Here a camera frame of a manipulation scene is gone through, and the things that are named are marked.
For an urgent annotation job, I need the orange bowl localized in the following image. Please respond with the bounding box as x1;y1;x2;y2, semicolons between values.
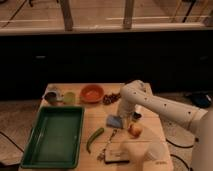
80;84;104;103

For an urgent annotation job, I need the bunch of dark grapes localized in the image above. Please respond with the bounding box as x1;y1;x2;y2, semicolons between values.
103;93;121;105

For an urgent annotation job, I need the black floor cable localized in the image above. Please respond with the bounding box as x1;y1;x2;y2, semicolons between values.
165;136;196;149

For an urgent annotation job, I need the small brown box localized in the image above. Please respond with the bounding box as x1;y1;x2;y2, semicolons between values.
104;149;130;164

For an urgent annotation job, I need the orange peach fruit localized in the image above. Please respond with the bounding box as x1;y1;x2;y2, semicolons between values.
128;123;143;138

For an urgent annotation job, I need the grey metal cup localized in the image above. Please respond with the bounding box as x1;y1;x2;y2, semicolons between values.
43;88;61;106

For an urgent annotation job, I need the small green cup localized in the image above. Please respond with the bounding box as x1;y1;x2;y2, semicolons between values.
63;92;75;105

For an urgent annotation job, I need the green plastic tray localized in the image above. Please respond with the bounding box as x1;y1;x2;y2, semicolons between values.
21;106;84;169

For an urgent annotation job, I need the blue sponge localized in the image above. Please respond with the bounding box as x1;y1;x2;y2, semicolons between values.
106;115;123;129

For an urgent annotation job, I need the metal fork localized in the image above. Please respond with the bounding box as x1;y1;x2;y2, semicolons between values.
97;129;117;161

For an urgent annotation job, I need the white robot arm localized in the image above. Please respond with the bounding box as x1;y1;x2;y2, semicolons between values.
117;80;213;171

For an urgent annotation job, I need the white plastic cup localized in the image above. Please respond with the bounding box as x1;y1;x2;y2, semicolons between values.
145;141;166;161

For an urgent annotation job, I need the black and white brush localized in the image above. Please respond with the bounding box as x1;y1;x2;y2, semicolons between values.
132;111;142;121

